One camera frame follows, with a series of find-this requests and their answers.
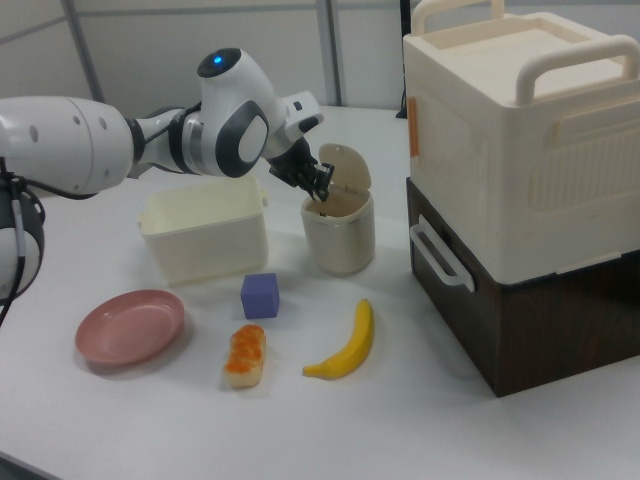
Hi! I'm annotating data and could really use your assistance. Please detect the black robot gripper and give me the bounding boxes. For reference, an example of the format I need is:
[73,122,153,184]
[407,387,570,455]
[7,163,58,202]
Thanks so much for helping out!
[267,138,335,204]

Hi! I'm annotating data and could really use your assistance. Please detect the beige trash bin with lid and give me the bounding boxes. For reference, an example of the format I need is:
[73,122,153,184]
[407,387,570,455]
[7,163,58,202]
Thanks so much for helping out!
[300,143,376,276]

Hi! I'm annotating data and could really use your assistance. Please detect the orange tape strip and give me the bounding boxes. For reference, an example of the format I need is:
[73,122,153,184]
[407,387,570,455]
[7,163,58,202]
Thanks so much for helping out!
[407,97,421,159]

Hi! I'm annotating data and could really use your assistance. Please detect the purple cube block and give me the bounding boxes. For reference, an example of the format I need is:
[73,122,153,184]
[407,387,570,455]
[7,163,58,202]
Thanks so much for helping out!
[240,272,280,320]

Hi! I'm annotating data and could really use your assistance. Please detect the open cream plastic tub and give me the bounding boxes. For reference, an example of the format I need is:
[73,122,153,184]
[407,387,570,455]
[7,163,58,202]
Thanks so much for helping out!
[138,174,270,287]

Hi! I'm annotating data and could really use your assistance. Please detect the yellow banana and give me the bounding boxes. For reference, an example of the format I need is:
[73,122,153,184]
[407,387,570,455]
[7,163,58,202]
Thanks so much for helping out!
[301,298,376,380]

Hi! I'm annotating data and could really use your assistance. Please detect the orange glazed bread loaf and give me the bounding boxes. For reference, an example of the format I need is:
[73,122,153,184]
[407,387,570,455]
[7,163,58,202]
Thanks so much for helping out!
[222,323,269,390]

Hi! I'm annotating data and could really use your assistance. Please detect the pink plastic plate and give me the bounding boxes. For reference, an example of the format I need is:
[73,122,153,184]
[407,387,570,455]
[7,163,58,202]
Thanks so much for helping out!
[74,288,186,367]

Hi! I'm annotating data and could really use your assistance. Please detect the dark brown wooden box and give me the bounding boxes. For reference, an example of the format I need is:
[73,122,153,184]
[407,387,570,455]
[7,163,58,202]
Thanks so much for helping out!
[405,177,640,399]

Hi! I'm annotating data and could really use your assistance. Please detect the white handle on brown box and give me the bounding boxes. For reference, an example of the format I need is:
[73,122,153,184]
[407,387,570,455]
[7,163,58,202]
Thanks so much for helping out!
[409,214,476,292]

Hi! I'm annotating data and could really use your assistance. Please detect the large cream container with handles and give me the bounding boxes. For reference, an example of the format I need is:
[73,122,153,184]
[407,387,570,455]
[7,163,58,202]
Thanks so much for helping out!
[402,0,640,276]

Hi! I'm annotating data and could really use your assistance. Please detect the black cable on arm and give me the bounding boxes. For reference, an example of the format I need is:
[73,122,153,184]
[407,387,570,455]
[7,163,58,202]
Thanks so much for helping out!
[0,157,49,326]

